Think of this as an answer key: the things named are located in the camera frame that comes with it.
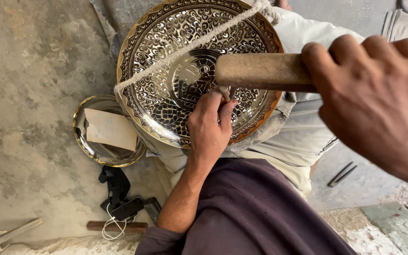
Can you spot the person's right hand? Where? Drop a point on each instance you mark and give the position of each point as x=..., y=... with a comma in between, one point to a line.
x=374, y=106

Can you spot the person's left hand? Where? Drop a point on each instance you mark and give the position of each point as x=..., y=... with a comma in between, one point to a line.
x=205, y=131

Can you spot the small metal chisel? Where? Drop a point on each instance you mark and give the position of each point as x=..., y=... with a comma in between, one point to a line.
x=225, y=92

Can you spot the wooden mallet stick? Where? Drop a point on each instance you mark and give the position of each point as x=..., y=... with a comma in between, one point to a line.
x=260, y=70

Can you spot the dirty grey cloth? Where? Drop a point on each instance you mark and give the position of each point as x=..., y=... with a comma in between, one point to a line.
x=267, y=127

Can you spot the black metal tongs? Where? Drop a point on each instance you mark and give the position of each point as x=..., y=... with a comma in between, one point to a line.
x=342, y=174

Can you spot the person's beige trousers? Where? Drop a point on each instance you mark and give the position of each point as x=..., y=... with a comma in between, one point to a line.
x=296, y=134

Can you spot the grey metal sheets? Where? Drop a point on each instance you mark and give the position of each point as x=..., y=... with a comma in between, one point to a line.
x=402, y=26

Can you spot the person's purple shirt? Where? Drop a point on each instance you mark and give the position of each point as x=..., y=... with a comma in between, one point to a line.
x=253, y=212

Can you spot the dark metal block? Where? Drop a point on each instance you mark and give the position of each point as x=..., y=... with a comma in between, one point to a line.
x=153, y=209

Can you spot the torn cardboard piece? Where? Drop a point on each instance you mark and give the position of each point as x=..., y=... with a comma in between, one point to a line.
x=110, y=129

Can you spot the small plain brass plate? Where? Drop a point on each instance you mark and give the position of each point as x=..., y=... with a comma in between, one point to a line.
x=112, y=158

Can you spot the large engraved brass plate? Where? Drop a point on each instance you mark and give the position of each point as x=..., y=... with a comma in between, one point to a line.
x=154, y=46

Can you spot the black phone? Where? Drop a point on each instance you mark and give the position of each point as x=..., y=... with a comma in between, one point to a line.
x=128, y=208

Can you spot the person's foot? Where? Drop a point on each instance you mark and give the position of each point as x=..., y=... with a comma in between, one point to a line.
x=283, y=4

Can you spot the dark grey mat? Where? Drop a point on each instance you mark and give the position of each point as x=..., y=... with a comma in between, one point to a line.
x=119, y=17

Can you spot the long wooden stick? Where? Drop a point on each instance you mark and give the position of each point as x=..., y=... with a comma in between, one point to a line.
x=12, y=233

